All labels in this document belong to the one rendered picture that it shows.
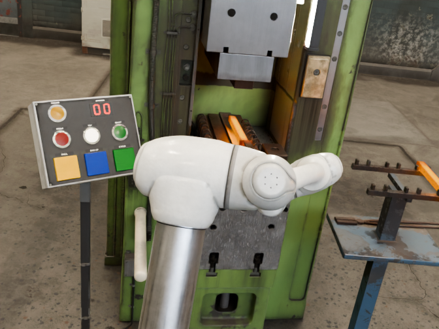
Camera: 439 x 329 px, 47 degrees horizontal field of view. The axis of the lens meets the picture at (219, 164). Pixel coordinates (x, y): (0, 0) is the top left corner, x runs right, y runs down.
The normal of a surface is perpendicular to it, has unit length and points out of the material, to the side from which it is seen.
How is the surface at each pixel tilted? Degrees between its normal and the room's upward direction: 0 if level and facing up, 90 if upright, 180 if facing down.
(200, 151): 30
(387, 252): 0
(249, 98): 90
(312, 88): 90
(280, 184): 61
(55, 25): 91
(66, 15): 89
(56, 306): 0
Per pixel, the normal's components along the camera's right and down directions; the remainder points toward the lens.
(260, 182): 0.15, -0.07
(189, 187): -0.01, 0.08
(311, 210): 0.14, 0.43
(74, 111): 0.52, -0.10
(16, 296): 0.11, -0.90
